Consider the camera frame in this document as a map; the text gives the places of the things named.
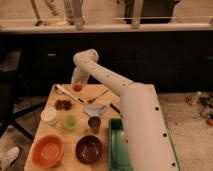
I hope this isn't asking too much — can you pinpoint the small orange apple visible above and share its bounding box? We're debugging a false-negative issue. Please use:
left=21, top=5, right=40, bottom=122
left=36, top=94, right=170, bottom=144
left=73, top=84, right=83, bottom=92

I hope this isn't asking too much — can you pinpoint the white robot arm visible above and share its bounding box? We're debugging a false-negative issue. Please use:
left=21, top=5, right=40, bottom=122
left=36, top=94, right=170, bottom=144
left=72, top=49, right=180, bottom=171

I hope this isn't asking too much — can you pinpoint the green plastic cup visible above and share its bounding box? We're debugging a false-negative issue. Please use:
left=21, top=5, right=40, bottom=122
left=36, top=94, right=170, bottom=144
left=63, top=115, right=76, bottom=131

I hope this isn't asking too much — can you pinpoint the small metal cup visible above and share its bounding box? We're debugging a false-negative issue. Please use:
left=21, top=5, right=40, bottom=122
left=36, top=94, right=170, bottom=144
left=88, top=116, right=101, bottom=134

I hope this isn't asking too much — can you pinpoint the white paper cup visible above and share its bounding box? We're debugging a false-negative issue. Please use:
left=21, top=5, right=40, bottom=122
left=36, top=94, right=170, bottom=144
left=41, top=108, right=58, bottom=126

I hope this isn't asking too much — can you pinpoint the bunch of dark grapes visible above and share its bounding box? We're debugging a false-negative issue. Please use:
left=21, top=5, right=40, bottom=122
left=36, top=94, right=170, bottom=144
left=55, top=100, right=72, bottom=110

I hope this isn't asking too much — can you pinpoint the light blue cloth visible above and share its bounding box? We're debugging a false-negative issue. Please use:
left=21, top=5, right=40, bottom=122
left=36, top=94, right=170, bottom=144
left=83, top=105, right=107, bottom=117

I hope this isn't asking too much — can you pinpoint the brown yellow scrub sponge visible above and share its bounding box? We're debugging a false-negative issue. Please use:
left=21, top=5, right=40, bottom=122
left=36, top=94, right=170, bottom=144
left=110, top=103, right=121, bottom=115

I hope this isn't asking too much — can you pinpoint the black chair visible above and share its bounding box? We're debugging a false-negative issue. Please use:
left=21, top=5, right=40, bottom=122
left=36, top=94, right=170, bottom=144
left=0, top=51, right=46, bottom=141

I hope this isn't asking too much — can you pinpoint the dark purple bowl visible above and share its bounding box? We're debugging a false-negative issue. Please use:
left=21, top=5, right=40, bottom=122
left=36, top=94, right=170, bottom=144
left=75, top=135, right=103, bottom=165

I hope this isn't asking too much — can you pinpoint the orange plastic bowl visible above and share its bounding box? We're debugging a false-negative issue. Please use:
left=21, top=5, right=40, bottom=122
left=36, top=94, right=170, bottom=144
left=31, top=135, right=64, bottom=169

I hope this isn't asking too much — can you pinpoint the green plastic tray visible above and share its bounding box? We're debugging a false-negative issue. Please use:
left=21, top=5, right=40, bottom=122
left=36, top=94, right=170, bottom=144
left=108, top=118, right=132, bottom=171

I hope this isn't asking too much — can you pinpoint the white shoe on floor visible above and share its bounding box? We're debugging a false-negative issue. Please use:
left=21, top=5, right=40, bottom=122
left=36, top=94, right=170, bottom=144
left=0, top=146, right=20, bottom=171

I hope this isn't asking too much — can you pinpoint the wooden handled fork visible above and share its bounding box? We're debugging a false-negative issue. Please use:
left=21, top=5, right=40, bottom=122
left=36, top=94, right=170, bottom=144
left=87, top=90, right=109, bottom=104

